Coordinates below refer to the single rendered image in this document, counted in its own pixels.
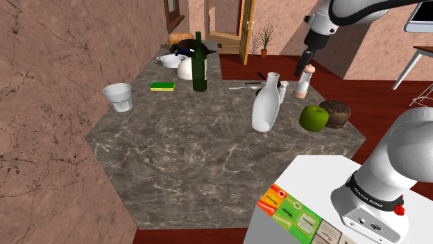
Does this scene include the white pot with handles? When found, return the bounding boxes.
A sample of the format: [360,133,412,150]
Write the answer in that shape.
[155,53,189,69]

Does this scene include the white robot stand colourful labels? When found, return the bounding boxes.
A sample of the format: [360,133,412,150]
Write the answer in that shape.
[243,155,433,244]

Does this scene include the brown round cake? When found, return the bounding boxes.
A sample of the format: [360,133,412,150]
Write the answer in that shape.
[319,99,353,130]

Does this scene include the dark green wine bottle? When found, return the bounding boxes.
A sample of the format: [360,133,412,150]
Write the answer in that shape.
[191,30,209,93]

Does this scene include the green yellow sponge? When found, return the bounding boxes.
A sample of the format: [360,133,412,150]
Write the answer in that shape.
[149,81,176,92]

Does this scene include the brown framed window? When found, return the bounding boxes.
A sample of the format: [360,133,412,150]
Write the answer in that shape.
[163,0,186,33]

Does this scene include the white ribbed cup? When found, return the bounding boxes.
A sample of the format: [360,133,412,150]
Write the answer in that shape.
[102,82,133,114]

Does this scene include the brown bread loaf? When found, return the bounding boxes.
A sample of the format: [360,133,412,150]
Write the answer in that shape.
[168,31,195,50]

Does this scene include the small white shaker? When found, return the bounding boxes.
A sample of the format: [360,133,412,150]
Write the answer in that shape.
[278,80,290,105]

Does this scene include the pink white pepper mill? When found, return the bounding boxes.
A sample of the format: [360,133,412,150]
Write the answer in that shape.
[292,63,316,100]

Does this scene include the white wire chair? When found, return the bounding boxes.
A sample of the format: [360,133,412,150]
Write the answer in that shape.
[410,83,433,109]

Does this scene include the table with white legs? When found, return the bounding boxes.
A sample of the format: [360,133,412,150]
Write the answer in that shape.
[391,45,433,91]

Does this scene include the black lumpy object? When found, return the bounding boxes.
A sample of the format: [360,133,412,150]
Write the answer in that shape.
[169,38,218,58]

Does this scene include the yellow wooden door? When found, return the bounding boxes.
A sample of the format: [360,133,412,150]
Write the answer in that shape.
[238,0,257,66]

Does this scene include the white tall vase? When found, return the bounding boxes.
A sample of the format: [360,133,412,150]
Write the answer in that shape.
[251,71,282,133]

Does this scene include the green apple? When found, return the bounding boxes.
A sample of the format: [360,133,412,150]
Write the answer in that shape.
[298,105,330,132]

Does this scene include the white framed screen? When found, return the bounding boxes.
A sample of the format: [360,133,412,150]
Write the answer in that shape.
[403,1,433,34]

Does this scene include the potted plant orange pot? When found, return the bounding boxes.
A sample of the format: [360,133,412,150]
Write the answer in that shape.
[257,19,276,59]

